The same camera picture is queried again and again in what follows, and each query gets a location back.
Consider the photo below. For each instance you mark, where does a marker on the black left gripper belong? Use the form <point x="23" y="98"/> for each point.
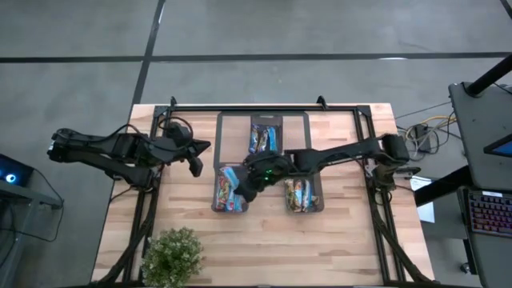
<point x="180" y="150"/>

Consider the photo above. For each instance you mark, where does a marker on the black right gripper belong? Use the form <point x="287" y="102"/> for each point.
<point x="268" y="168"/>

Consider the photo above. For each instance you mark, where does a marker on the blue granola bar pink ends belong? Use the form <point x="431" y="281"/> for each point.
<point x="239" y="205"/>
<point x="231" y="205"/>
<point x="231" y="177"/>

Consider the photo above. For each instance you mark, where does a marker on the reddish granola bar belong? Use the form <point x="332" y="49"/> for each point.
<point x="220" y="196"/>
<point x="225" y="192"/>

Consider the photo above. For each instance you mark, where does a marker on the gold granola bar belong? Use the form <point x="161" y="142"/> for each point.
<point x="289" y="196"/>

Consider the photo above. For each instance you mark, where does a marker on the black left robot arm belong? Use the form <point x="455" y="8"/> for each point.
<point x="100" y="146"/>

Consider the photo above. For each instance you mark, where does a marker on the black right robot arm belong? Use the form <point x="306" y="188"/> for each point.
<point x="340" y="152"/>

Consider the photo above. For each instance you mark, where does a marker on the grey translucent plastic bin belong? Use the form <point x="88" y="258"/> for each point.
<point x="266" y="119"/>
<point x="320" y="188"/>
<point x="214" y="200"/>

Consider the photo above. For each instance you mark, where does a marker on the green potted plant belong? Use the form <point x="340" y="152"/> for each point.
<point x="172" y="258"/>

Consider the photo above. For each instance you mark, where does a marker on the black power brick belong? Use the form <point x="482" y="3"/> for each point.
<point x="422" y="136"/>

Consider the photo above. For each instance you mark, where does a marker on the black computer blue light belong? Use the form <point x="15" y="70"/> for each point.
<point x="16" y="170"/>

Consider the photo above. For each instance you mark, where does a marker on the grey side table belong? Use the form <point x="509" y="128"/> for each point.
<point x="24" y="208"/>

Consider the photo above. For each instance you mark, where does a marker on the white paper sheet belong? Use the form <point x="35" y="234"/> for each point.
<point x="426" y="212"/>

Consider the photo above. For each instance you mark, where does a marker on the black cart strut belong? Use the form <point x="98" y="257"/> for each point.
<point x="440" y="188"/>

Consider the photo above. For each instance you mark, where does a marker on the black caster wheel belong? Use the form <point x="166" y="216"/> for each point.
<point x="465" y="268"/>

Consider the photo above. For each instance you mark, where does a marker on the grey equipment cart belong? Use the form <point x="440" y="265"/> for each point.
<point x="480" y="120"/>

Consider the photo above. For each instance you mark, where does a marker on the backlit laptop keyboard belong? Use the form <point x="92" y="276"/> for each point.
<point x="490" y="214"/>

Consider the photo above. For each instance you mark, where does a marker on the black tablet blue screen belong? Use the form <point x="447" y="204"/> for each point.
<point x="502" y="149"/>

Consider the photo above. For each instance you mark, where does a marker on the black pole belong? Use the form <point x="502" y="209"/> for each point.
<point x="490" y="76"/>

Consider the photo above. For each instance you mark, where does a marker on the black aluminium rig frame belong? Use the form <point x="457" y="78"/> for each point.
<point x="260" y="108"/>

